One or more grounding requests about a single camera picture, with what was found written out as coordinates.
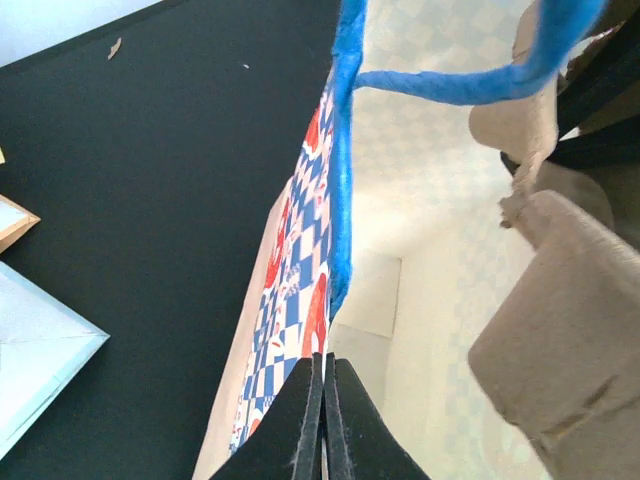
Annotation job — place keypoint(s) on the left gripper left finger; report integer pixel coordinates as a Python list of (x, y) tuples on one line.
[(287, 443)]

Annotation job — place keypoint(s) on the blue checkered paper bag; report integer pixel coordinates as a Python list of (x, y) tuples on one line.
[(430, 262)]

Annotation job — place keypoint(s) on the light blue paper bag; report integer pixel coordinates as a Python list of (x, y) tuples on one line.
[(44, 344)]

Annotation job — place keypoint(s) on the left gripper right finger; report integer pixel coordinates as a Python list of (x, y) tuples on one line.
[(359, 444)]

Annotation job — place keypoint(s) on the brown pulp cup carrier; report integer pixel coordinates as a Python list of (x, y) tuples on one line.
[(560, 358)]

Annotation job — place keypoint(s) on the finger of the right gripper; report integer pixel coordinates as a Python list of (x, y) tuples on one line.
[(606, 69)]

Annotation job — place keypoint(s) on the beige kraft paper bag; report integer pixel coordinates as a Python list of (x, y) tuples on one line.
[(15, 222)]

